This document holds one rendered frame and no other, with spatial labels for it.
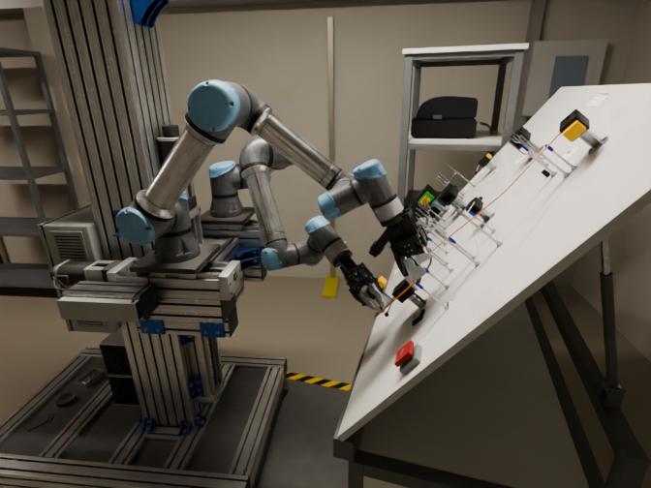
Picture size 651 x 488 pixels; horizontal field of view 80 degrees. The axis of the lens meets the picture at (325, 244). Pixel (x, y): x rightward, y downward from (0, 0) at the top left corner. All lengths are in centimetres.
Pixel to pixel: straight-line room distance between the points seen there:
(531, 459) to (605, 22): 317
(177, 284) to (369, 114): 239
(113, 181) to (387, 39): 241
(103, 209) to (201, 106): 77
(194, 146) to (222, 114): 13
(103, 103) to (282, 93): 208
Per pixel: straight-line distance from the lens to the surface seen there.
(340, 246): 119
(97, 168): 163
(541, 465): 124
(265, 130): 114
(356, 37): 339
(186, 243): 136
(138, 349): 190
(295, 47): 344
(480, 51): 194
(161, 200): 117
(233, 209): 180
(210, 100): 102
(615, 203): 80
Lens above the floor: 167
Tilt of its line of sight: 21 degrees down
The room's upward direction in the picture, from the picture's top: 1 degrees counter-clockwise
